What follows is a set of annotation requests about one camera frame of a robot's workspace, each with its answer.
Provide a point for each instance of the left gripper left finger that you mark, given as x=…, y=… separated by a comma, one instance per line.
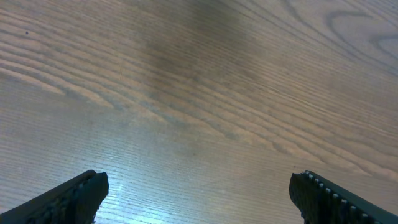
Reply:
x=75, y=201

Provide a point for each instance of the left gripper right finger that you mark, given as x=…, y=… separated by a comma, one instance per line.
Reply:
x=320, y=201

